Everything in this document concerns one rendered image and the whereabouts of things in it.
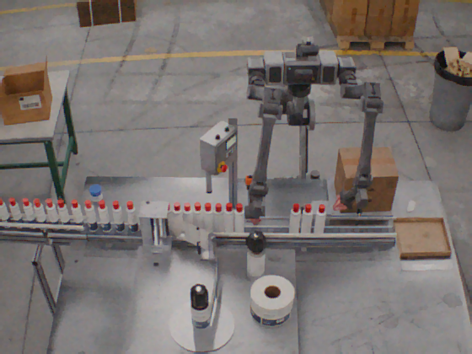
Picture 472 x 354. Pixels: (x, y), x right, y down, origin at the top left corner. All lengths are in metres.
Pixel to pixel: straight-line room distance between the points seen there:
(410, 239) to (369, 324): 0.62
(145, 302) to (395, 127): 3.17
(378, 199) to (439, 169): 1.82
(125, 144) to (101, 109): 0.55
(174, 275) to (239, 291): 0.34
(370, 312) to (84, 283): 1.45
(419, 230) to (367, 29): 3.31
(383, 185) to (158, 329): 1.41
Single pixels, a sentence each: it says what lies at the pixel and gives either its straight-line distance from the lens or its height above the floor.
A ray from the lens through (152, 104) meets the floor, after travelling 5.78.
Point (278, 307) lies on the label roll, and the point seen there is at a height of 1.02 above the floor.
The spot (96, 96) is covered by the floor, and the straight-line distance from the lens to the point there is 5.99.
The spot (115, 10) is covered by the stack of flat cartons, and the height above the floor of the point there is 0.16.
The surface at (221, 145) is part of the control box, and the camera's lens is 3.06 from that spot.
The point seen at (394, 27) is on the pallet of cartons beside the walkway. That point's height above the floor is 0.25.
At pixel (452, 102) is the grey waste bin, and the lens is 5.59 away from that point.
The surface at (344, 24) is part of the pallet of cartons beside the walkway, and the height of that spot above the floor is 0.29.
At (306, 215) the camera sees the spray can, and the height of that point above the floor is 1.04.
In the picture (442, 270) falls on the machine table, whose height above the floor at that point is 0.83.
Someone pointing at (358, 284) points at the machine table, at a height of 0.83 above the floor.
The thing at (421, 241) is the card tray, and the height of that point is 0.83.
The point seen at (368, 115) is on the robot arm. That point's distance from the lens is 3.11.
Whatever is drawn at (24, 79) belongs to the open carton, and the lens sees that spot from 4.65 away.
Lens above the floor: 3.44
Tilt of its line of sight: 43 degrees down
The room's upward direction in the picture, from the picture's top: straight up
